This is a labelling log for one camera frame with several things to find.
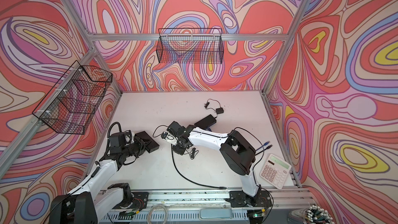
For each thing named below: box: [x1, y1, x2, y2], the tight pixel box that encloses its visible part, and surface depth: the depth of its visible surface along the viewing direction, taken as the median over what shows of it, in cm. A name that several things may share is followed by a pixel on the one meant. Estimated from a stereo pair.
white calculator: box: [259, 154, 292, 190], surface depth 82 cm
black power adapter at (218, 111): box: [204, 98, 225, 115], surface depth 110 cm
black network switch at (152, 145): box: [135, 130, 161, 154], surface depth 86 cm
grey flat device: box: [199, 208, 233, 220], surface depth 69 cm
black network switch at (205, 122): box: [194, 114, 217, 130], surface depth 103 cm
